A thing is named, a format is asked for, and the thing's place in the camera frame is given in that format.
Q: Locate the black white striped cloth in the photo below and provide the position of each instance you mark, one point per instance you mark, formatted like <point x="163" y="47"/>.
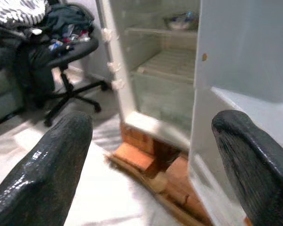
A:
<point x="16" y="11"/>

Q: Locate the black office chair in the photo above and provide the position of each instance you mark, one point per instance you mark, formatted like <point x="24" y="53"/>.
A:
<point x="70" y="54"/>

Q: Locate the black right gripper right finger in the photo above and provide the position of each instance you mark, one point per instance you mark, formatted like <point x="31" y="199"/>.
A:
<point x="261" y="174"/>

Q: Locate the pile of dark clothes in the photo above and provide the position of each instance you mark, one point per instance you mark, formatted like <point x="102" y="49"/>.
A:
<point x="66" y="21"/>

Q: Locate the grey sofa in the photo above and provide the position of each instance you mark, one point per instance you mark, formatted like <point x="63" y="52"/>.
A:
<point x="2" y="94"/>

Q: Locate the orange brick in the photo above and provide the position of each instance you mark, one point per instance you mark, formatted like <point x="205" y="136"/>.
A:
<point x="134" y="156"/>
<point x="186" y="186"/>

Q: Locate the white open fridge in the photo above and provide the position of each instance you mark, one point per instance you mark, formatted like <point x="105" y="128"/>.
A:
<point x="122" y="89"/>

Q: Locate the bowl in fridge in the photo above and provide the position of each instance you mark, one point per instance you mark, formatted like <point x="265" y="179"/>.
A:
<point x="179" y="21"/>

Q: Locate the wooden plank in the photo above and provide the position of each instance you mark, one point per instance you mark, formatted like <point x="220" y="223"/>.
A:
<point x="141" y="179"/>

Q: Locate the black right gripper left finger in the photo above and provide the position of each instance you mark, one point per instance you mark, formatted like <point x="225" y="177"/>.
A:
<point x="44" y="169"/>

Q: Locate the white fridge door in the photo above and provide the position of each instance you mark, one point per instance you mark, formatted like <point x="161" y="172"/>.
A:
<point x="245" y="47"/>

